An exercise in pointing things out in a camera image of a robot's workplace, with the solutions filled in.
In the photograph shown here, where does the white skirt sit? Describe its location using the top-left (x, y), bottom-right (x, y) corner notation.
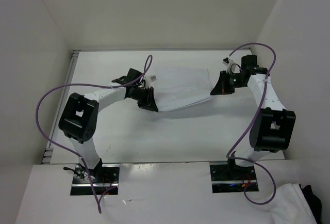
top-left (154, 67), bottom-right (212, 112)

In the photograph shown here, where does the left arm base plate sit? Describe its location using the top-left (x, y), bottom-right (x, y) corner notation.
top-left (63, 164), bottom-right (120, 196)

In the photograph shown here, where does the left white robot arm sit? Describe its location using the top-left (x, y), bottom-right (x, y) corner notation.
top-left (59, 69), bottom-right (158, 183)

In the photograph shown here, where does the black cloth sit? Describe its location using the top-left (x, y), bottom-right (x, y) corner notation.
top-left (301, 185), bottom-right (322, 224)

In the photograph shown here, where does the white cloth pile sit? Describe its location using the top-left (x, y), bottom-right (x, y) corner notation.
top-left (269, 184), bottom-right (317, 224)

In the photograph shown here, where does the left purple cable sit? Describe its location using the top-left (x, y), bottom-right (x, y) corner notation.
top-left (35, 55), bottom-right (153, 214)

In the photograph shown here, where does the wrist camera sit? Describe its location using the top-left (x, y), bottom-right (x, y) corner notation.
top-left (223, 57), bottom-right (241, 74)
top-left (141, 75), bottom-right (157, 88)

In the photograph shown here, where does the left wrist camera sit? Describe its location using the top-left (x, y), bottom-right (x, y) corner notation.
top-left (141, 75), bottom-right (157, 88)

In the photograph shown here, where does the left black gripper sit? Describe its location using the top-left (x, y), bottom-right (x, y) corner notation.
top-left (130, 86), bottom-right (158, 112)

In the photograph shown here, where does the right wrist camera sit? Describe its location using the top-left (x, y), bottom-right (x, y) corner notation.
top-left (223, 57), bottom-right (241, 74)

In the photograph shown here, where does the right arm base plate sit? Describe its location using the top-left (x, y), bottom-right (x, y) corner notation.
top-left (209, 162), bottom-right (259, 194)

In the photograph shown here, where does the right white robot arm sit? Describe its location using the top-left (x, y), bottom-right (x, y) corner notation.
top-left (210, 55), bottom-right (296, 179)

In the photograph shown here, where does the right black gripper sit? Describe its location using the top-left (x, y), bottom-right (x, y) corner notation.
top-left (211, 70), bottom-right (246, 95)

